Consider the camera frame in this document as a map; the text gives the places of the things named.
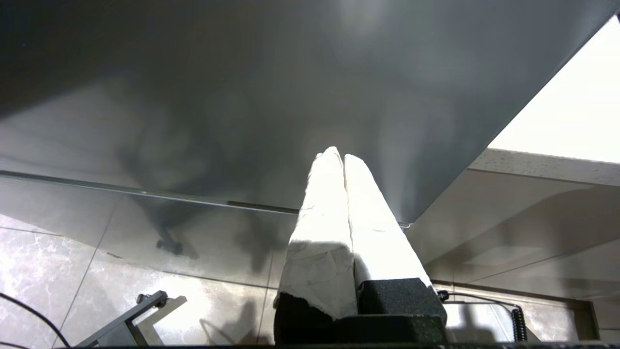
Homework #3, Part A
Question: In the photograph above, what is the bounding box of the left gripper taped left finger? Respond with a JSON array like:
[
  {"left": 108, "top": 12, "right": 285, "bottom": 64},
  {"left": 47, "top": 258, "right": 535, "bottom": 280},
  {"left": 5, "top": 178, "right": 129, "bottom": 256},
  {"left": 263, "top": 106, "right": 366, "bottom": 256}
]
[{"left": 274, "top": 146, "right": 359, "bottom": 346}]

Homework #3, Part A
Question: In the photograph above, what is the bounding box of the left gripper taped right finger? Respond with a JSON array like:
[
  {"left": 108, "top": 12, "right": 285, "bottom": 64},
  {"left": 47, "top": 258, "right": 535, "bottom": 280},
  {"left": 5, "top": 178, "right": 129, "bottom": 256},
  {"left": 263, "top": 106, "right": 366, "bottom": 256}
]
[{"left": 344, "top": 154, "right": 447, "bottom": 319}]

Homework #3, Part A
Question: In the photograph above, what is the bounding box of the grey glossy lower door panel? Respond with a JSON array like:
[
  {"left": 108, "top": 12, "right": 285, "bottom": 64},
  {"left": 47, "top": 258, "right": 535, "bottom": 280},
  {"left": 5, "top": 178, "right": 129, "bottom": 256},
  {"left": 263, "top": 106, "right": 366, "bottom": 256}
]
[{"left": 0, "top": 171, "right": 412, "bottom": 287}]

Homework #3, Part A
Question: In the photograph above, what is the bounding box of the beige base cabinet front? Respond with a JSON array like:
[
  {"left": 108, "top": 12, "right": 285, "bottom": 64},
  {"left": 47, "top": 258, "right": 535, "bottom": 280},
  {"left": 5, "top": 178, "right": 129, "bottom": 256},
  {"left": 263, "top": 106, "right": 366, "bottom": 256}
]
[{"left": 407, "top": 167, "right": 620, "bottom": 303}]

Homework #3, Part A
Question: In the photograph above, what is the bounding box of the grey glossy cabinet door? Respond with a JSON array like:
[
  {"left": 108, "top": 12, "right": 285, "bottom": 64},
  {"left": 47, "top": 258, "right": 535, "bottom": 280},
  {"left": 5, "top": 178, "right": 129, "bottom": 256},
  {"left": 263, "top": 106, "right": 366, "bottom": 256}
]
[{"left": 0, "top": 0, "right": 620, "bottom": 227}]

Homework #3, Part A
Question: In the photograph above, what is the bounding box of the tall beige cabinet side panel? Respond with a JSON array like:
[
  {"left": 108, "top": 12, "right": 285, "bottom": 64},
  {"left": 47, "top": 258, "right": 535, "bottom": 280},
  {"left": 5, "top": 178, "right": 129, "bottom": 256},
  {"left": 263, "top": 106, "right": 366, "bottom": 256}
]
[{"left": 487, "top": 15, "right": 620, "bottom": 164}]

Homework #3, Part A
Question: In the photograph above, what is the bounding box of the black coiled cable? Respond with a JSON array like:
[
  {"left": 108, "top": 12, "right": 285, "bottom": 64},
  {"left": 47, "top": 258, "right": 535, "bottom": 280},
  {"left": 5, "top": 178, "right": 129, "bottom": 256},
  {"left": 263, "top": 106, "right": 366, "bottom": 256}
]
[{"left": 436, "top": 289, "right": 529, "bottom": 343}]

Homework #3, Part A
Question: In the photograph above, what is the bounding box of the grey metal base bracket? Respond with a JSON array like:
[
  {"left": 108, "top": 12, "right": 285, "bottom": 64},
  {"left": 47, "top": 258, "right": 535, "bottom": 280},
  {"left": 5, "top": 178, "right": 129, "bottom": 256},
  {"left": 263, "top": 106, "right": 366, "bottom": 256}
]
[{"left": 77, "top": 290, "right": 188, "bottom": 348}]

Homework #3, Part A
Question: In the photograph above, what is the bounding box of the black floor cable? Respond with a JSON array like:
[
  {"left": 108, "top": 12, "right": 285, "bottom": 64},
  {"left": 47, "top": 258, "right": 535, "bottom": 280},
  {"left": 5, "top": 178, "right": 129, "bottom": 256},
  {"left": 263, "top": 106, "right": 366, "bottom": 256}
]
[{"left": 0, "top": 292, "right": 73, "bottom": 349}]

